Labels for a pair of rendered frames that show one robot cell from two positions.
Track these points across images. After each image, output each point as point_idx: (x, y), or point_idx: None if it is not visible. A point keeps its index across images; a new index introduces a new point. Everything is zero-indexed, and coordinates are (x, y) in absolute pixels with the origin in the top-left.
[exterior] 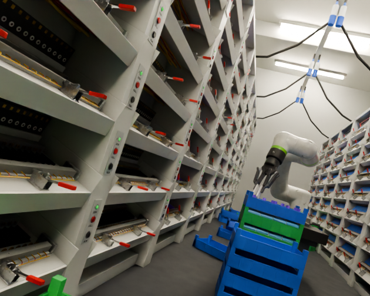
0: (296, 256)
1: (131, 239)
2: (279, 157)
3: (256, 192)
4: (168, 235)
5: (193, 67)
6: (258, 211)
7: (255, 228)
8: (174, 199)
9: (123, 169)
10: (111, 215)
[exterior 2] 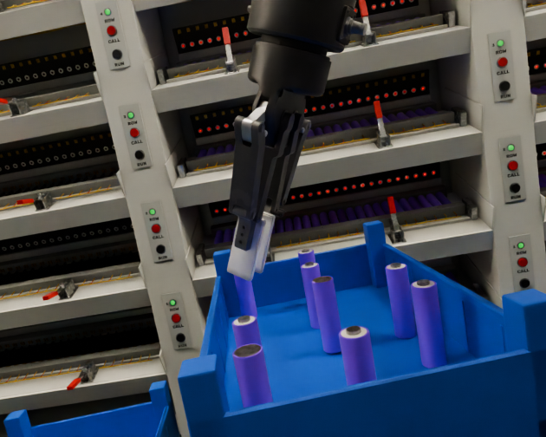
0: None
1: (49, 389)
2: (250, 22)
3: (261, 246)
4: None
5: None
6: None
7: None
8: (473, 261)
9: (63, 265)
10: (89, 341)
